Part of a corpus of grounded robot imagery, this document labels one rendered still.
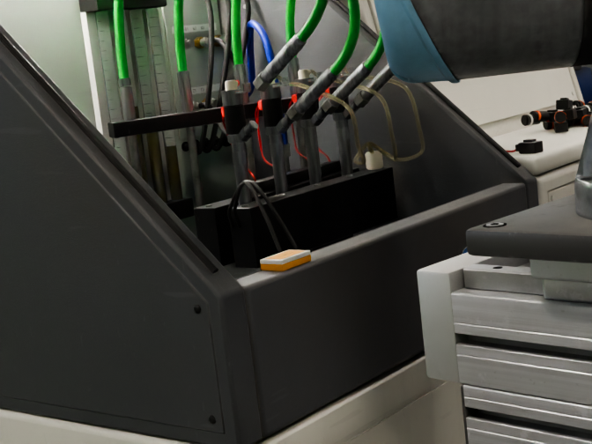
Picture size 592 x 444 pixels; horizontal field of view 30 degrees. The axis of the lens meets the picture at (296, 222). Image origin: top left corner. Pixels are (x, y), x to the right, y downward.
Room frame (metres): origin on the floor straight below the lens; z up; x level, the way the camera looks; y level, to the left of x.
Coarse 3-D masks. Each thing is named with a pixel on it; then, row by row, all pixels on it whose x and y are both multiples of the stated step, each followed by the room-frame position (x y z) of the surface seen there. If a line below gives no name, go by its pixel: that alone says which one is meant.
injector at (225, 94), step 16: (224, 96) 1.46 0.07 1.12; (240, 96) 1.47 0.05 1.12; (224, 112) 1.47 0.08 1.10; (240, 112) 1.46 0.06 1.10; (240, 128) 1.46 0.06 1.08; (256, 128) 1.45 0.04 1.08; (240, 144) 1.47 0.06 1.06; (240, 160) 1.46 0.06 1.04; (240, 176) 1.47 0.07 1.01; (240, 192) 1.47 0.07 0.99
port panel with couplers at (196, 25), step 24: (168, 0) 1.80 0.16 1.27; (192, 0) 1.84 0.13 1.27; (216, 0) 1.88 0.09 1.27; (168, 24) 1.79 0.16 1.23; (192, 24) 1.83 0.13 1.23; (216, 24) 1.88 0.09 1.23; (168, 48) 1.78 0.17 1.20; (192, 48) 1.83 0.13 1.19; (216, 48) 1.87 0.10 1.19; (192, 72) 1.82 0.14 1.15; (216, 72) 1.87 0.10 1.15; (192, 96) 1.82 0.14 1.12; (216, 96) 1.86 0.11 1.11
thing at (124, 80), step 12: (120, 0) 1.59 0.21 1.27; (324, 0) 1.36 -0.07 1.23; (120, 12) 1.59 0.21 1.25; (312, 12) 1.37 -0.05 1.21; (120, 24) 1.59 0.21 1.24; (312, 24) 1.37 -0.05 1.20; (120, 36) 1.59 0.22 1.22; (300, 36) 1.38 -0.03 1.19; (120, 48) 1.59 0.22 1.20; (120, 60) 1.59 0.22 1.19; (120, 72) 1.59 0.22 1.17; (120, 84) 1.59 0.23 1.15
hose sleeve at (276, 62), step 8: (296, 40) 1.39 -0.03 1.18; (288, 48) 1.39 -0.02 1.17; (296, 48) 1.39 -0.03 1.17; (280, 56) 1.40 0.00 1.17; (288, 56) 1.40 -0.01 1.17; (272, 64) 1.41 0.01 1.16; (280, 64) 1.41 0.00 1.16; (264, 72) 1.42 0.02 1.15; (272, 72) 1.42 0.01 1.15; (280, 72) 1.42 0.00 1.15; (264, 80) 1.42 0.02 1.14; (272, 80) 1.43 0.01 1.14
